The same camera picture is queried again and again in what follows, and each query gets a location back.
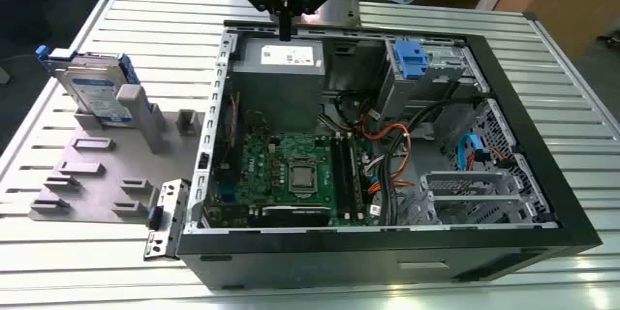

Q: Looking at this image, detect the hard disk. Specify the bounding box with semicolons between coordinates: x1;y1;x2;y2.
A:
36;44;141;128

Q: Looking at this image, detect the metal disk bay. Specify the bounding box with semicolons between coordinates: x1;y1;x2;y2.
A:
420;171;540;226

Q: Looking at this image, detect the blue drive cage latch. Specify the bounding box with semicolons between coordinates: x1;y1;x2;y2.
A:
395;38;431;81

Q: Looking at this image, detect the grey power supply unit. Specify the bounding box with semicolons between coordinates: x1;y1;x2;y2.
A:
227;36;327;134

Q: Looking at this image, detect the metal optical drive cage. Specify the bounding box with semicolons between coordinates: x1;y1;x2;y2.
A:
376;36;489;124

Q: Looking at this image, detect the silver CPU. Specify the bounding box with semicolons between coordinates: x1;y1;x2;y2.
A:
292;166;316;187

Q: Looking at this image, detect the black RAM slot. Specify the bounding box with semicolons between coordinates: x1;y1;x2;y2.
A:
344;131;365;216
331;131;351;219

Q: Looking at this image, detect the green motherboard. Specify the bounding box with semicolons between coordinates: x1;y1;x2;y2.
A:
201;131;384;228

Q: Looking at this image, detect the grey parts rack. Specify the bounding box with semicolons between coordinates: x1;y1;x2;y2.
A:
28;83;207;224

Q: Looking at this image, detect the black graphics card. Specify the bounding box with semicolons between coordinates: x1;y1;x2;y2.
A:
245;203;335;228

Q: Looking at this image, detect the black open PC case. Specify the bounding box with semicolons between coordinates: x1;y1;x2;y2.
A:
175;18;604;292

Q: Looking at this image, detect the orange yellow power wire bundle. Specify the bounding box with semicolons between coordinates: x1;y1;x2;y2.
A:
360;123;417;197

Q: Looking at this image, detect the blue flat data wire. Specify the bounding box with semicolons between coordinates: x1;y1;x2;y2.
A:
456;131;489;177

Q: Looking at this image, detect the black cable bundle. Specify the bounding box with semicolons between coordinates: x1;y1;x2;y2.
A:
376;96;485;226

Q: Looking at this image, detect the CPU socket metal frame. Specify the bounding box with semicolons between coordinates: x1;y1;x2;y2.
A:
287;155;320;200

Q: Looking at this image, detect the orange disk power wire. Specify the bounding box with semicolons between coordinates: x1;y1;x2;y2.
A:
484;144;516;170

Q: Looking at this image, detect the metal card retention bracket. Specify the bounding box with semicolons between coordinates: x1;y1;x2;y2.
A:
143;177;191;262

